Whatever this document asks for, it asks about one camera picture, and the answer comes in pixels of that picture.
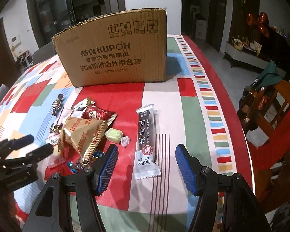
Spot white shoe rack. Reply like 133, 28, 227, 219
15, 50, 33, 74

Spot gold fortune biscuits packet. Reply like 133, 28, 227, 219
57, 117, 108, 160

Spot white low cabinet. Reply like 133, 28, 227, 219
223, 41, 287, 78

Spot colourful patchwork tablecloth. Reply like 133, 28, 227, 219
0, 35, 255, 231

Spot red snack packet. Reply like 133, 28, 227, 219
82, 105, 117, 127

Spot red foil balloons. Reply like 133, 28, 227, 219
247, 12, 269, 38

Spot glass sliding door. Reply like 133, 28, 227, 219
26, 0, 126, 48

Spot green candy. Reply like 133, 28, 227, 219
105, 128, 131, 147

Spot red wooden chair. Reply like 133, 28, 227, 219
237, 80, 290, 213

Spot white gold barcode candy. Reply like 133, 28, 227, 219
72, 97, 95, 111

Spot left hand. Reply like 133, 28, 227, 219
0, 192, 21, 231

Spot dark twisted wrapper candy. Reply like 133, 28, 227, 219
52, 93, 63, 116

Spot brown cardboard box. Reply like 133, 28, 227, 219
52, 8, 167, 87

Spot black white snack bar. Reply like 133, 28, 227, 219
134, 104, 161, 180

